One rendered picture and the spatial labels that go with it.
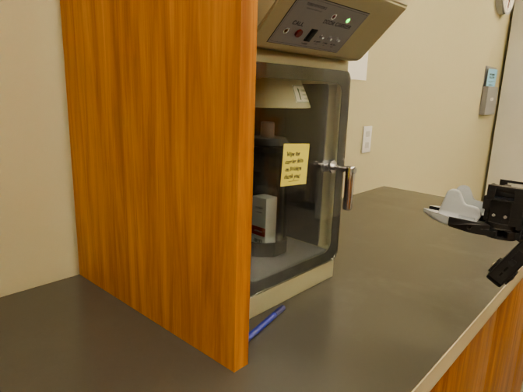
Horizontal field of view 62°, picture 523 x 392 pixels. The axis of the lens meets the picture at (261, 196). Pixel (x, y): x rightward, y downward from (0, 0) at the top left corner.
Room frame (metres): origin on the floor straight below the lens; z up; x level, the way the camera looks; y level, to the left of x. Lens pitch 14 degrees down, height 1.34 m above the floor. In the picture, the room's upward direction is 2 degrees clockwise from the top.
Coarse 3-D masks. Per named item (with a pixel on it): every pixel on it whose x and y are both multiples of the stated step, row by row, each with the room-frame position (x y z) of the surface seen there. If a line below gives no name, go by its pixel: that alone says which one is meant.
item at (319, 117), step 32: (256, 64) 0.70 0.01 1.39; (256, 96) 0.70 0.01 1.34; (288, 96) 0.76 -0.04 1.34; (320, 96) 0.83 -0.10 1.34; (256, 128) 0.70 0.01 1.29; (288, 128) 0.76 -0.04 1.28; (320, 128) 0.83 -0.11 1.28; (256, 160) 0.70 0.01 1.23; (320, 160) 0.84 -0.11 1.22; (256, 192) 0.70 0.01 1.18; (288, 192) 0.77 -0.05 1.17; (320, 192) 0.84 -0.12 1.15; (256, 224) 0.70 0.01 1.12; (288, 224) 0.77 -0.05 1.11; (320, 224) 0.85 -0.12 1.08; (256, 256) 0.71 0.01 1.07; (288, 256) 0.77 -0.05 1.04; (320, 256) 0.85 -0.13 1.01; (256, 288) 0.71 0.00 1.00
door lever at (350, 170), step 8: (336, 168) 0.86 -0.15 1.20; (344, 168) 0.84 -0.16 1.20; (352, 168) 0.83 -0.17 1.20; (352, 176) 0.83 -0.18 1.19; (352, 184) 0.83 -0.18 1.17; (344, 192) 0.84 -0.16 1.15; (352, 192) 0.84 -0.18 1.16; (344, 200) 0.84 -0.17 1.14; (352, 200) 0.84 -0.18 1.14; (344, 208) 0.84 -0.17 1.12
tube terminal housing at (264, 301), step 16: (288, 64) 0.77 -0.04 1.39; (304, 64) 0.81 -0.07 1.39; (320, 64) 0.84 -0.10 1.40; (336, 64) 0.88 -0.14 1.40; (320, 272) 0.88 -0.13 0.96; (272, 288) 0.76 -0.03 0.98; (288, 288) 0.80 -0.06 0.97; (304, 288) 0.84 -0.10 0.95; (256, 304) 0.73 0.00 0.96; (272, 304) 0.76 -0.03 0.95
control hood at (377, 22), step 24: (264, 0) 0.64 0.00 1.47; (288, 0) 0.64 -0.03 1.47; (336, 0) 0.70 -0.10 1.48; (360, 0) 0.74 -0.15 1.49; (384, 0) 0.78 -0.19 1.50; (264, 24) 0.65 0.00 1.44; (384, 24) 0.84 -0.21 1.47; (264, 48) 0.72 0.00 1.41; (288, 48) 0.73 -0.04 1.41; (360, 48) 0.86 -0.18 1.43
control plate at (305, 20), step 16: (304, 0) 0.66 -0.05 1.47; (320, 0) 0.68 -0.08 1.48; (288, 16) 0.66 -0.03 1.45; (304, 16) 0.69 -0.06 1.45; (320, 16) 0.71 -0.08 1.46; (336, 16) 0.73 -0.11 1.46; (352, 16) 0.76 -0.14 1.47; (288, 32) 0.69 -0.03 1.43; (304, 32) 0.72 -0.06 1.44; (320, 32) 0.74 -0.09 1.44; (336, 32) 0.77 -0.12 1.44; (352, 32) 0.80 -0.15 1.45; (320, 48) 0.78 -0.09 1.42; (336, 48) 0.81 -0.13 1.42
